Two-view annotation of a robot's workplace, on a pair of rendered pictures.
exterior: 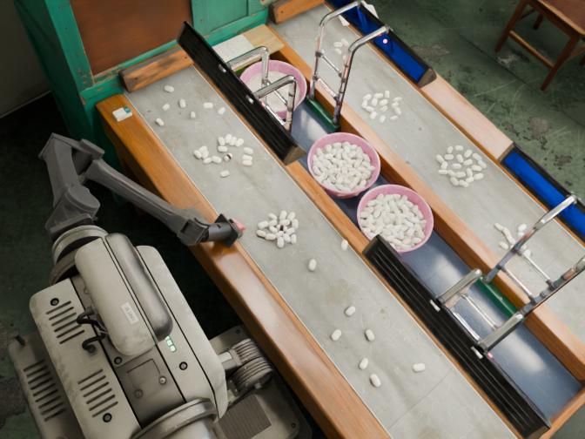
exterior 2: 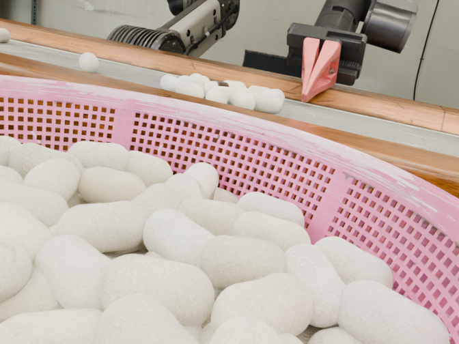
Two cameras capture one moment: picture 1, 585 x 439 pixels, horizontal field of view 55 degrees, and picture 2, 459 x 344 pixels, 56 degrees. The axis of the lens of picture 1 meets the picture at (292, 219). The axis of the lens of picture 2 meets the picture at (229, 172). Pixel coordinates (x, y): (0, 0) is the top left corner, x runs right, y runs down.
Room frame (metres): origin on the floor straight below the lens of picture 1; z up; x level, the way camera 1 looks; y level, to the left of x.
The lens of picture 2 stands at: (1.36, -0.16, 0.81)
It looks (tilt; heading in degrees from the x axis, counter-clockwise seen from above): 17 degrees down; 153
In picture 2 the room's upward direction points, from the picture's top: 10 degrees clockwise
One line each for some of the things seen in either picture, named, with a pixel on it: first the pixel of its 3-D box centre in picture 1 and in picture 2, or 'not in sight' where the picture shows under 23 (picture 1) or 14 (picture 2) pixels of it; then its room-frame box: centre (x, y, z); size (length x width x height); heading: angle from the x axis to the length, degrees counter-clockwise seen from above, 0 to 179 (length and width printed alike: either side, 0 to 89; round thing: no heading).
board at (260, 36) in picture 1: (241, 50); not in sight; (1.70, 0.31, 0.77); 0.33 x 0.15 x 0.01; 135
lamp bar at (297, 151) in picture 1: (238, 88); not in sight; (1.23, 0.24, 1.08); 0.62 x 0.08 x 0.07; 45
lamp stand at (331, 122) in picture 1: (345, 68); not in sight; (1.56, -0.11, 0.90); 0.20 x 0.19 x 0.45; 45
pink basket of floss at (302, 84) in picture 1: (272, 93); not in sight; (1.54, 0.16, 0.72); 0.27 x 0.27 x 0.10
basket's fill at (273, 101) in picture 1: (272, 95); not in sight; (1.54, 0.16, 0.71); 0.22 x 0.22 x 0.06
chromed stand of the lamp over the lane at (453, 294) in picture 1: (453, 334); not in sight; (0.59, -0.51, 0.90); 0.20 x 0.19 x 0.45; 45
